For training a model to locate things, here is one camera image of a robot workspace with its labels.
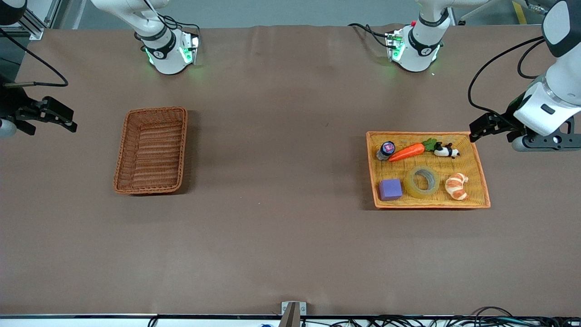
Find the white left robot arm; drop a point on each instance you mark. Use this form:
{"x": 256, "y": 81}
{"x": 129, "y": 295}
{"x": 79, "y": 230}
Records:
{"x": 415, "y": 50}

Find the black white panda toy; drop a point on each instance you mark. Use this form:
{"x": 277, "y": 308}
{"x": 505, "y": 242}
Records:
{"x": 447, "y": 151}

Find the aluminium frame profile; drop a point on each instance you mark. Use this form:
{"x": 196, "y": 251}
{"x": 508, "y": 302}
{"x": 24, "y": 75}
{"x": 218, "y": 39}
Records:
{"x": 34, "y": 25}

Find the orange toy carrot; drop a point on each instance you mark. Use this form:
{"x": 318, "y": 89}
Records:
{"x": 408, "y": 151}

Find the clear yellowish tape roll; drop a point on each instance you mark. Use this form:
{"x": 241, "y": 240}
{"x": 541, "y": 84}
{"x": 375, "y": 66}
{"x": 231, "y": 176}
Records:
{"x": 411, "y": 184}

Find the toy croissant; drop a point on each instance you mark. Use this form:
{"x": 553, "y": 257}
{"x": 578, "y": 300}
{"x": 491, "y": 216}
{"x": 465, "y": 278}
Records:
{"x": 456, "y": 186}

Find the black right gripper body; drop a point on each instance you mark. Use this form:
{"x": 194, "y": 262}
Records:
{"x": 13, "y": 102}

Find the purple cube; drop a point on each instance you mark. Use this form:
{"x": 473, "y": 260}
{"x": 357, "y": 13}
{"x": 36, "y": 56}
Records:
{"x": 390, "y": 190}

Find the small bottle purple cap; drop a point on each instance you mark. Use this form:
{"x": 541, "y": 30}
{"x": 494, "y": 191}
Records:
{"x": 386, "y": 150}

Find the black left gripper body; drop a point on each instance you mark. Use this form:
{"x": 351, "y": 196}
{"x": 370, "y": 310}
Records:
{"x": 509, "y": 119}

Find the metal table edge bracket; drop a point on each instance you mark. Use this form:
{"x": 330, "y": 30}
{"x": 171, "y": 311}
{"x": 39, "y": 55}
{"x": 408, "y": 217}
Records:
{"x": 292, "y": 313}

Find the orange wicker basket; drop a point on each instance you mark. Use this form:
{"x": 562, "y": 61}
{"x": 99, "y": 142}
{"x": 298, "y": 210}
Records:
{"x": 426, "y": 169}

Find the brown wicker basket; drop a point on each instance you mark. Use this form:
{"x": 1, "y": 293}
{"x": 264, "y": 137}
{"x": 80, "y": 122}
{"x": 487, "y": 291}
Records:
{"x": 152, "y": 150}

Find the brown table cover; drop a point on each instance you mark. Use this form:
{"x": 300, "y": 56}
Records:
{"x": 281, "y": 227}

